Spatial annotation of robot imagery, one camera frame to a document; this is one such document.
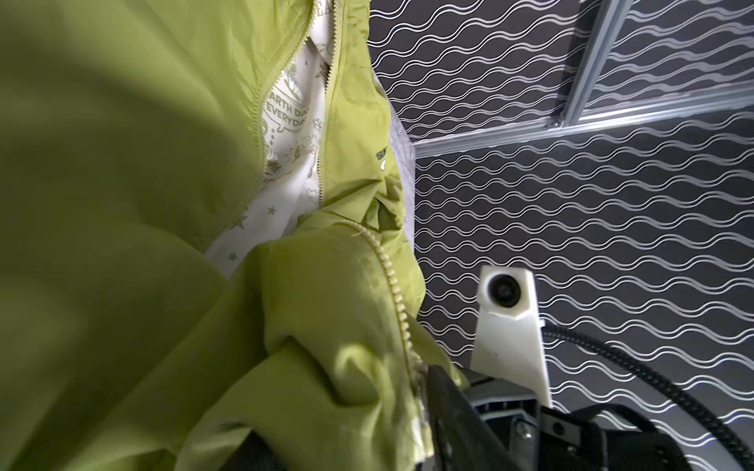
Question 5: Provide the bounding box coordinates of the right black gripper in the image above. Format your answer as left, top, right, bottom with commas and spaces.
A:
465, 370, 691, 470

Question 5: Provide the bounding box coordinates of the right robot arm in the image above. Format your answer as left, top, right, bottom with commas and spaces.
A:
467, 326, 753, 470

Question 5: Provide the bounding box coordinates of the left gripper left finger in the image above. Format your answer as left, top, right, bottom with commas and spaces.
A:
220, 432, 286, 471

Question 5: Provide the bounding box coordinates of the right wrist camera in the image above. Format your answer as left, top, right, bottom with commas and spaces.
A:
470, 265, 552, 407

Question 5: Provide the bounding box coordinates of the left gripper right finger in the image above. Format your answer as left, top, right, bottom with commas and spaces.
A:
426, 365, 518, 470

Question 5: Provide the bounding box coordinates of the green zip-up jacket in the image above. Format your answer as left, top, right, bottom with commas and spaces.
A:
1, 1, 463, 470

